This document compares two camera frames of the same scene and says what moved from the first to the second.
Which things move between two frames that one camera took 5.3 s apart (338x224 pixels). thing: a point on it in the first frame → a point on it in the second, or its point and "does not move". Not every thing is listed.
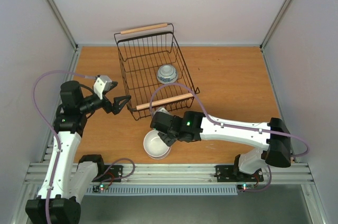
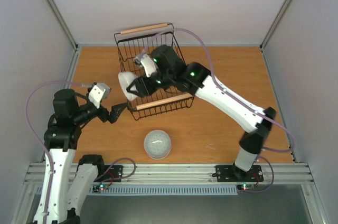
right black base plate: [230, 173] does not move
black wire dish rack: [155, 76] does not move
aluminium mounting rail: [182, 174] does not move
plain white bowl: [154, 146] → [125, 79]
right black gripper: [166, 134] → [142, 85]
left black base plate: [111, 173] does not move
